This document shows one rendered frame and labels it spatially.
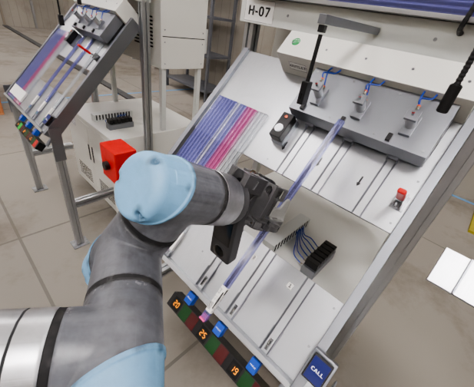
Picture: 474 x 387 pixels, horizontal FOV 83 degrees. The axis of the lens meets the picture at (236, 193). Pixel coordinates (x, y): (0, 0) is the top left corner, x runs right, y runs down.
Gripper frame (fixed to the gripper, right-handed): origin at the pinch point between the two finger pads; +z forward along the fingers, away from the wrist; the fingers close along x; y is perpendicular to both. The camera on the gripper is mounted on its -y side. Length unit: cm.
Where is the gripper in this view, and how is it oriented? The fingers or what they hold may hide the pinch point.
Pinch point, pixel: (273, 218)
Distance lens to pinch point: 57.0
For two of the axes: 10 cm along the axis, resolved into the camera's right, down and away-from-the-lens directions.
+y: 4.6, -8.7, -1.6
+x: -7.1, -4.7, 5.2
